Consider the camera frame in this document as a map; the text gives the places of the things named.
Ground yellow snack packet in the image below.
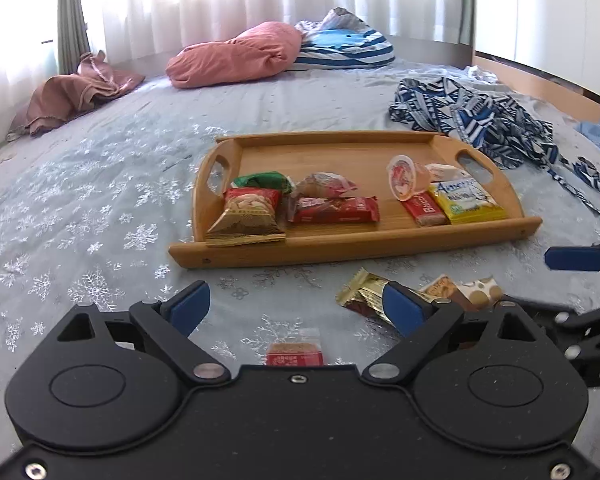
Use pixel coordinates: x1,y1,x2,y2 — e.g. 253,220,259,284
427,178,509,225

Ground blue white striped pillow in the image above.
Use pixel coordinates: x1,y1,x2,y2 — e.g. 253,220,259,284
285,7,396,71

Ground brown-pink crumpled cloth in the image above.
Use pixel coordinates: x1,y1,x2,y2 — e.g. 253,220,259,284
9,50,146,137

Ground white crumpled cloth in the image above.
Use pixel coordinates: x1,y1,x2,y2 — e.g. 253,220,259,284
462,64,503,86

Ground blue white patterned garment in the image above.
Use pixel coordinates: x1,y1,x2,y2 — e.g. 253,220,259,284
388,76,600,233

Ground small red clear-top packet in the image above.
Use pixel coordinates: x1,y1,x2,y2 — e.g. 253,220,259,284
265,328,326,367

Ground green snack packet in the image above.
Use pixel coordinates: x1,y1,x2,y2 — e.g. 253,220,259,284
231,171,294,197

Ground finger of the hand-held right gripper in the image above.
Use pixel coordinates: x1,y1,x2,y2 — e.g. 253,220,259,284
501,297,589,335
544,239,600,275

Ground grey-green curtain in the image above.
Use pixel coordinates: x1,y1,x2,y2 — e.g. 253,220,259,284
457,0,477,47
57,0,92,77

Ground gold brown chocolate wrapper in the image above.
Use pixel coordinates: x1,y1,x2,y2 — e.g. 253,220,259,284
335,267,398,330

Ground wooden tray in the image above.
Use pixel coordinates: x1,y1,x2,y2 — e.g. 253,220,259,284
168,130,543,269

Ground red biscuit bar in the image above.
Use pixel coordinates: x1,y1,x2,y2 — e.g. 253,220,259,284
401,193,452,228

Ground long dark red snack bar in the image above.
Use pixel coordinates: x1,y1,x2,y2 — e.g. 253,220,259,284
286,195,381,225

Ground wooden bed frame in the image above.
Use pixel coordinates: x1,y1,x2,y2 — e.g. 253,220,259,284
472,50,600,121

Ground gold peanut packet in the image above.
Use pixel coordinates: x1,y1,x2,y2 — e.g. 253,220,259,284
204,187,287,249

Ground white sheer curtain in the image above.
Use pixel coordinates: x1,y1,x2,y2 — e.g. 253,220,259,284
0,0,476,81

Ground orange jelly cup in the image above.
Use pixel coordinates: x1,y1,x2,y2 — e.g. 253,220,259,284
386,153,433,202

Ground pink pillow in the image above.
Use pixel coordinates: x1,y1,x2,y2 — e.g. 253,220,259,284
166,21,303,90

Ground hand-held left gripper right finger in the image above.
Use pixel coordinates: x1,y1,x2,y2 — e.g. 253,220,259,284
362,282,556,386

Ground white marshmallow packet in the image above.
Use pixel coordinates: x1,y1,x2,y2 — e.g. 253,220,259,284
424,162,472,184

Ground grey snowflake bed sheet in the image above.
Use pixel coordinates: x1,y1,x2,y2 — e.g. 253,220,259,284
0,57,600,411

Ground clear cookie packet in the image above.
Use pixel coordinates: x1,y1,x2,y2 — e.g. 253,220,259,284
418,274,506,312

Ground clear pastry packet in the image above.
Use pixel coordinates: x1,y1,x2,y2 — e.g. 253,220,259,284
294,172,359,199

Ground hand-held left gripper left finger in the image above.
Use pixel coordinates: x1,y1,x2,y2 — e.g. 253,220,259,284
50,281,231,386

